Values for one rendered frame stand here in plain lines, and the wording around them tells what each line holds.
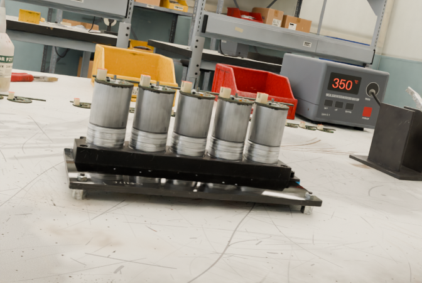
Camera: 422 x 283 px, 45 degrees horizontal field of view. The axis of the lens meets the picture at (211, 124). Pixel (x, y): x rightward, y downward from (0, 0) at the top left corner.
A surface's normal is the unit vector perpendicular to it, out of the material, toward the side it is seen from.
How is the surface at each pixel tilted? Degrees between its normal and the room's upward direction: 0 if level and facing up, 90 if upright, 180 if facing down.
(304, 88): 90
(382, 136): 90
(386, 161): 90
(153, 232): 0
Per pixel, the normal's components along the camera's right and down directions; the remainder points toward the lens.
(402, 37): -0.88, -0.08
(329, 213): 0.18, -0.97
